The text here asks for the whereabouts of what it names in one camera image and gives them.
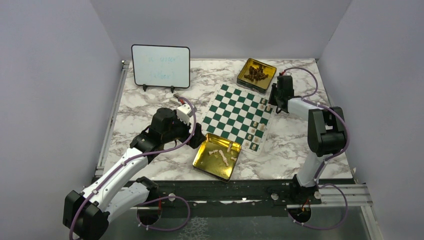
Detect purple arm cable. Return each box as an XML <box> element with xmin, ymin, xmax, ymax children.
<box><xmin>68</xmin><ymin>96</ymin><xmax>198</xmax><ymax>240</ymax></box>
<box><xmin>280</xmin><ymin>67</ymin><xmax>350</xmax><ymax>231</ymax></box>

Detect pile of dark chess pieces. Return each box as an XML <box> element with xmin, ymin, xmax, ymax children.
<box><xmin>244</xmin><ymin>65</ymin><xmax>269</xmax><ymax>81</ymax></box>

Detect green white chess board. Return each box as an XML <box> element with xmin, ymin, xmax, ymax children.
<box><xmin>201</xmin><ymin>84</ymin><xmax>275</xmax><ymax>156</ymax></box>

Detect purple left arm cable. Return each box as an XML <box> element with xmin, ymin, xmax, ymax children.
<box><xmin>68</xmin><ymin>96</ymin><xmax>198</xmax><ymax>240</ymax></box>

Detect small whiteboard on stand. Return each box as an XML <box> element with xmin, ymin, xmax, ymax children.
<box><xmin>131</xmin><ymin>44</ymin><xmax>191</xmax><ymax>91</ymax></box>

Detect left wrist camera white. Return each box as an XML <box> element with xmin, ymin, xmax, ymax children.
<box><xmin>176</xmin><ymin>103</ymin><xmax>197</xmax><ymax>125</ymax></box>

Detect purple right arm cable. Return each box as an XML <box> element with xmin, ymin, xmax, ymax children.
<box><xmin>280</xmin><ymin>67</ymin><xmax>350</xmax><ymax>231</ymax></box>

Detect gold tin dark pieces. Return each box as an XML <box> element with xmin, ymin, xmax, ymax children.
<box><xmin>236</xmin><ymin>58</ymin><xmax>277</xmax><ymax>95</ymax></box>

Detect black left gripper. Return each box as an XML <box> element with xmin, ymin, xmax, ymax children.
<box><xmin>162</xmin><ymin>109</ymin><xmax>207</xmax><ymax>149</ymax></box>

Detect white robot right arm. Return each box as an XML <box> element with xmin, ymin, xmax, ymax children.
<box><xmin>268</xmin><ymin>75</ymin><xmax>348</xmax><ymax>204</ymax></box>

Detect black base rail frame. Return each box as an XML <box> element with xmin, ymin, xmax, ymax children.
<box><xmin>155</xmin><ymin>178</ymin><xmax>373</xmax><ymax>218</ymax></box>

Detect gold tin white pieces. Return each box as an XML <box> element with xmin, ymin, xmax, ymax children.
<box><xmin>192</xmin><ymin>133</ymin><xmax>242</xmax><ymax>183</ymax></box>

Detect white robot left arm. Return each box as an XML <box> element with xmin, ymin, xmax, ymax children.
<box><xmin>62</xmin><ymin>103</ymin><xmax>206</xmax><ymax>240</ymax></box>

